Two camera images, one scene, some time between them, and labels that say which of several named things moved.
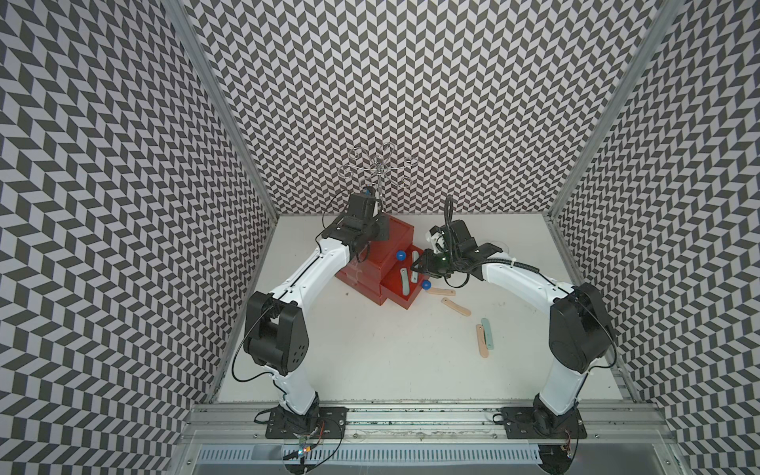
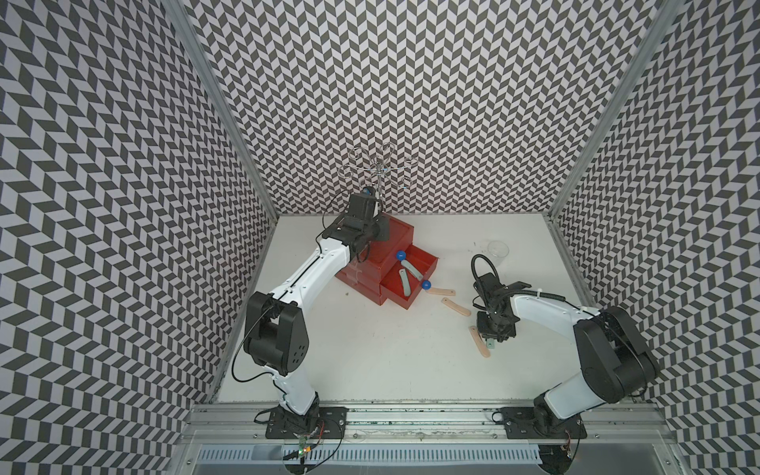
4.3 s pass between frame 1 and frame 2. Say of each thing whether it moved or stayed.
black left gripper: stayed
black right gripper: moved
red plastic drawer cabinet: stayed
